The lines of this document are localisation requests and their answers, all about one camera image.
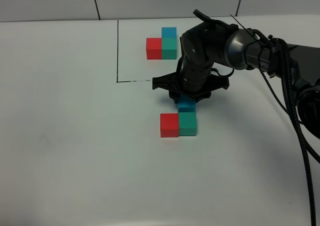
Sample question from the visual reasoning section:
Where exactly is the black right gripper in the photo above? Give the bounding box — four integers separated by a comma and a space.
152, 57, 230, 104

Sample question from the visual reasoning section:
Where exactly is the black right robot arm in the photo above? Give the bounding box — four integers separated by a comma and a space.
152, 10, 320, 137

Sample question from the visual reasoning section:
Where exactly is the green template cube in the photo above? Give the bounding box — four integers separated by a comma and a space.
161, 37, 178, 60

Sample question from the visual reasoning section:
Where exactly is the red template cube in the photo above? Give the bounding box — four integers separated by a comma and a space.
146, 38, 162, 60

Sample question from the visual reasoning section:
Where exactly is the blue template cube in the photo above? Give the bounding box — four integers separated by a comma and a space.
161, 27, 177, 39

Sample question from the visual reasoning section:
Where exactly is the black braided cable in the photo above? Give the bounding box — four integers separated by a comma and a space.
259, 38, 320, 226

